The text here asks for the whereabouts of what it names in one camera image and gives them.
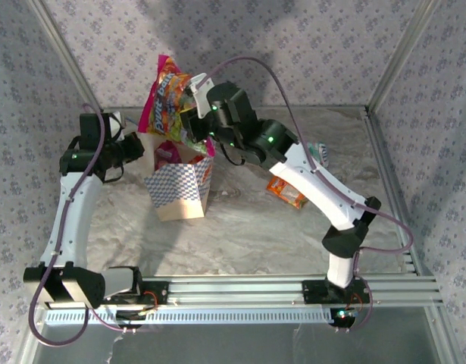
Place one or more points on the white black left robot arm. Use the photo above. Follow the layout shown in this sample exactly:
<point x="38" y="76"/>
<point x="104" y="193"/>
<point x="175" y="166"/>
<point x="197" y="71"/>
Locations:
<point x="75" y="212"/>

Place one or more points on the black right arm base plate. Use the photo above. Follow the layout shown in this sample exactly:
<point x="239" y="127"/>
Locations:
<point x="314" y="292"/>

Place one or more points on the wide aluminium base rail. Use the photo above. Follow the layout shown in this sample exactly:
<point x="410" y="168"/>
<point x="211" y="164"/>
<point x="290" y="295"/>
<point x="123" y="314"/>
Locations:
<point x="236" y="290"/>

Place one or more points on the thin aluminium frame rail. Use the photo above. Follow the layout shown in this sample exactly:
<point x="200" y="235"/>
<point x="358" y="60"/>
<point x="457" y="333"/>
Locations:
<point x="331" y="108"/>

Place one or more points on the orange Fox's candy pack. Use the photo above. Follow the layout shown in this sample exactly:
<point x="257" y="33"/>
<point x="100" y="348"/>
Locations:
<point x="283" y="191"/>

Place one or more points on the aluminium frame leg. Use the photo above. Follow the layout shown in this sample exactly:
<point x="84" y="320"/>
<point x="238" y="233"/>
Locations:
<point x="445" y="341"/>
<point x="26" y="352"/>

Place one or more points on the aluminium frame post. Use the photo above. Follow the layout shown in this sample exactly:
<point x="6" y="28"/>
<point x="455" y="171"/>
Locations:
<point x="401" y="57"/>
<point x="68" y="57"/>

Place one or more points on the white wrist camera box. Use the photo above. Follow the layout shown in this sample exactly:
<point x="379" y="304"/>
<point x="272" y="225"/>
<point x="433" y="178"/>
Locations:
<point x="200" y="98"/>
<point x="115" y="125"/>

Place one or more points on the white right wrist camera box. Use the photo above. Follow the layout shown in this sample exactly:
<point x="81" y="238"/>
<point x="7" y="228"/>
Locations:
<point x="200" y="98"/>

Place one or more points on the purple pink snack pack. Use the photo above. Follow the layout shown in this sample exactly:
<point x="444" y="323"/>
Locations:
<point x="166" y="155"/>

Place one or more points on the large fruit balls candy bag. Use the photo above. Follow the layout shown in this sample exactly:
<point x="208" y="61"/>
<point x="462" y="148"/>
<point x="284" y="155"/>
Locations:
<point x="166" y="110"/>

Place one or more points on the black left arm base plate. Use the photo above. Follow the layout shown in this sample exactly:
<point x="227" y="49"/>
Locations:
<point x="158" y="294"/>

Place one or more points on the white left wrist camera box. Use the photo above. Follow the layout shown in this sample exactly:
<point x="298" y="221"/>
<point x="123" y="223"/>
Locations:
<point x="115" y="125"/>

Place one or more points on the green white candy pack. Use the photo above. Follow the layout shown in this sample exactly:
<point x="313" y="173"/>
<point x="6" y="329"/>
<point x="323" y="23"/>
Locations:
<point x="319" y="151"/>

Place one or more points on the red snack pack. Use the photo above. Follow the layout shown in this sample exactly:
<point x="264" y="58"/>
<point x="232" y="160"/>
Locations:
<point x="196" y="158"/>

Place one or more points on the white paper bag blue checks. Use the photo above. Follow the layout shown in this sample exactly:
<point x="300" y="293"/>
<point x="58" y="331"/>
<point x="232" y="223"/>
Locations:
<point x="179" y="189"/>

